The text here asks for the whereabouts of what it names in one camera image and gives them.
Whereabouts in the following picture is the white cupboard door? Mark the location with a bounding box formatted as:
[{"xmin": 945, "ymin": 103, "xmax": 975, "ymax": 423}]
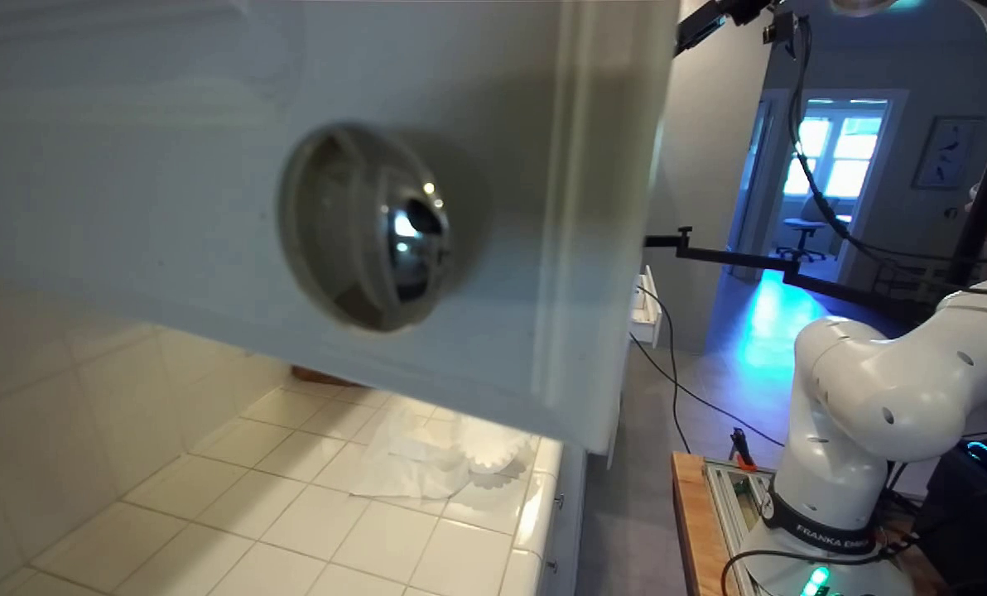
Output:
[{"xmin": 0, "ymin": 0, "xmax": 682, "ymax": 458}]

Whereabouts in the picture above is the white coffee filter stack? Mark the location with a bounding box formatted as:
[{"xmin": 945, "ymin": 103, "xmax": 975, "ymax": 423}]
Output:
[{"xmin": 447, "ymin": 435, "xmax": 544, "ymax": 489}]

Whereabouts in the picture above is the framed wall picture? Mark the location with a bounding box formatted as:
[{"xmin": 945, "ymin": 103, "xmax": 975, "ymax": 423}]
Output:
[{"xmin": 910, "ymin": 114, "xmax": 987, "ymax": 192}]

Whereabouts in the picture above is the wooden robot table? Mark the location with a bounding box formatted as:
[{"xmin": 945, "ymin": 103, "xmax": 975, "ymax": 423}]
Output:
[{"xmin": 668, "ymin": 450, "xmax": 952, "ymax": 596}]

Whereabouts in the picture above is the bright paned window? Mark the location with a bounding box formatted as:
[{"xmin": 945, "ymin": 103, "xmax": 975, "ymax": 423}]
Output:
[{"xmin": 783, "ymin": 97, "xmax": 888, "ymax": 207}]

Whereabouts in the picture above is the black computer case LED strip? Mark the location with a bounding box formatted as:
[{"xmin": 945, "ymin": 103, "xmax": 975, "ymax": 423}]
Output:
[{"xmin": 916, "ymin": 427, "xmax": 987, "ymax": 596}]

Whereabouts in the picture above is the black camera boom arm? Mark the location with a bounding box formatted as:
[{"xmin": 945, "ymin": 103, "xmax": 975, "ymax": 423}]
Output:
[{"xmin": 641, "ymin": 226, "xmax": 959, "ymax": 316}]

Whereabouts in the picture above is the black office chair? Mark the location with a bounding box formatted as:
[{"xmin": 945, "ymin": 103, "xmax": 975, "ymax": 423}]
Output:
[{"xmin": 783, "ymin": 212, "xmax": 833, "ymax": 270}]

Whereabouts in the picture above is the thick black hanging cable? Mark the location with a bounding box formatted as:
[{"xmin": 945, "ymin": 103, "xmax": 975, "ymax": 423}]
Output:
[{"xmin": 776, "ymin": 6, "xmax": 967, "ymax": 272}]

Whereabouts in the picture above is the thin black floor cable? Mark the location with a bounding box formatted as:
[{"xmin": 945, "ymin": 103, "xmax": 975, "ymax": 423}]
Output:
[{"xmin": 630, "ymin": 276, "xmax": 787, "ymax": 458}]

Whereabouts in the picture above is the red black clamp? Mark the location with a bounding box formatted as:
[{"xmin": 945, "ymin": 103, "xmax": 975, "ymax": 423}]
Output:
[{"xmin": 725, "ymin": 423, "xmax": 758, "ymax": 473}]

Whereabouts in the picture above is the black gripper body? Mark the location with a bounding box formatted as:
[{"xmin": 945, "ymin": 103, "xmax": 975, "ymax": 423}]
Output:
[{"xmin": 721, "ymin": 0, "xmax": 811, "ymax": 31}]

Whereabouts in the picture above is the black stand pole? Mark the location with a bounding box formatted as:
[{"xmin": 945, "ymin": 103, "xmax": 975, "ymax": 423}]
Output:
[{"xmin": 952, "ymin": 97, "xmax": 987, "ymax": 291}]

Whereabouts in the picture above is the clear plastic bag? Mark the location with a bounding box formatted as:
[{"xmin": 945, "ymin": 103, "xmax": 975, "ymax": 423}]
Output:
[{"xmin": 349, "ymin": 423, "xmax": 488, "ymax": 511}]

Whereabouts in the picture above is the round metal door knob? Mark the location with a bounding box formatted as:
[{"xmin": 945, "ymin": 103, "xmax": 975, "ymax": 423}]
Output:
[{"xmin": 276, "ymin": 121, "xmax": 458, "ymax": 335}]

